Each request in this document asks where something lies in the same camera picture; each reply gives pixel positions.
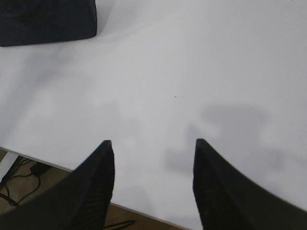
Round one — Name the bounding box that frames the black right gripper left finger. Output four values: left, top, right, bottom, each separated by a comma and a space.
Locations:
0, 140, 115, 230

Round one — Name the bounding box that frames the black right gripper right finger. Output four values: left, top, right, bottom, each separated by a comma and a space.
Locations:
192, 138, 307, 230

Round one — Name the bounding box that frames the navy blue fabric lunch bag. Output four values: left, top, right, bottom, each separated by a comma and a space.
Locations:
0, 0, 97, 47

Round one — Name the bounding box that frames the black power adapter on floor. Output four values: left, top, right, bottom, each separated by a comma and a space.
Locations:
30, 162, 52, 177

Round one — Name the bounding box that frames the white table leg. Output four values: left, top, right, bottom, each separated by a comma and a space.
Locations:
0, 150, 19, 181

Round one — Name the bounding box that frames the black floor cable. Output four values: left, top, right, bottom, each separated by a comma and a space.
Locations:
0, 158, 41, 208

